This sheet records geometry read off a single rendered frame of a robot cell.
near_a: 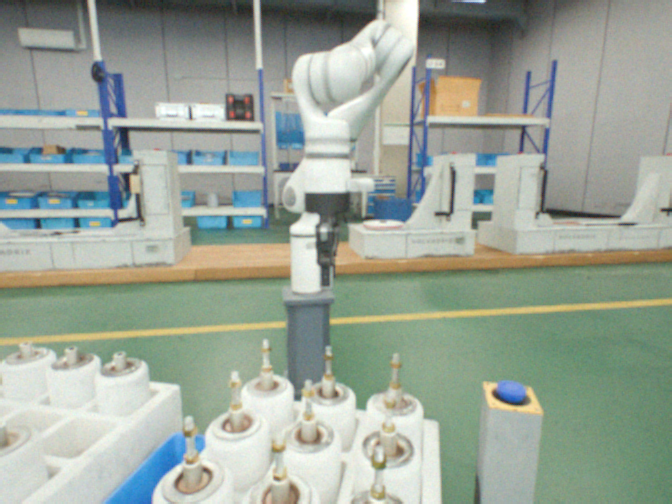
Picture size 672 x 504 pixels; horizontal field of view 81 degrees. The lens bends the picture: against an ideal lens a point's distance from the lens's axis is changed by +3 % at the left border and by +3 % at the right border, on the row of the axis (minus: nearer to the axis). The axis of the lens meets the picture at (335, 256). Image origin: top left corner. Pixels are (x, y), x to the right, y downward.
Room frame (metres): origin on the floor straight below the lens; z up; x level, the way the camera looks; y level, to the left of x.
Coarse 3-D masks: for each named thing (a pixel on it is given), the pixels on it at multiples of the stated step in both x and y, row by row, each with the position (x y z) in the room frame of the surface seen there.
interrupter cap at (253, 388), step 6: (258, 378) 0.69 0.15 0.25; (276, 378) 0.69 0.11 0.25; (282, 378) 0.69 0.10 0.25; (252, 384) 0.67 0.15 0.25; (258, 384) 0.67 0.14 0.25; (276, 384) 0.67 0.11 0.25; (282, 384) 0.67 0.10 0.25; (246, 390) 0.65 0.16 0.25; (252, 390) 0.65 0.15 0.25; (258, 390) 0.65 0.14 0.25; (264, 390) 0.65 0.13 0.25; (270, 390) 0.65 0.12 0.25; (276, 390) 0.65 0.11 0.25; (282, 390) 0.64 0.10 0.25; (258, 396) 0.63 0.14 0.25; (264, 396) 0.63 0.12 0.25; (270, 396) 0.63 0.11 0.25
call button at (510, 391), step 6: (498, 384) 0.53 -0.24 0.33; (504, 384) 0.53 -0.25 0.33; (510, 384) 0.53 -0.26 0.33; (516, 384) 0.53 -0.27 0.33; (498, 390) 0.53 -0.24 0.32; (504, 390) 0.52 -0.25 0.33; (510, 390) 0.52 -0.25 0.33; (516, 390) 0.52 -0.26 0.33; (522, 390) 0.52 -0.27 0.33; (504, 396) 0.52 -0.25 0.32; (510, 396) 0.51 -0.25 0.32; (516, 396) 0.51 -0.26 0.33; (522, 396) 0.51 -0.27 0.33
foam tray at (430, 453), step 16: (432, 432) 0.63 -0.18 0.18; (352, 448) 0.59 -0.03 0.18; (432, 448) 0.59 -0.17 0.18; (272, 464) 0.55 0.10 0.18; (352, 464) 0.55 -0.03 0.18; (432, 464) 0.55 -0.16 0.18; (352, 480) 0.52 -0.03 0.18; (432, 480) 0.52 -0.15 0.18; (240, 496) 0.49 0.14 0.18; (432, 496) 0.49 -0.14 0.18
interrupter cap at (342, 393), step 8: (320, 384) 0.67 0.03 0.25; (336, 384) 0.67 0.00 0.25; (320, 392) 0.64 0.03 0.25; (336, 392) 0.64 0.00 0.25; (344, 392) 0.64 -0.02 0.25; (312, 400) 0.61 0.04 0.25; (320, 400) 0.61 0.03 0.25; (328, 400) 0.61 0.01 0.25; (336, 400) 0.61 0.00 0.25; (344, 400) 0.61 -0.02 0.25
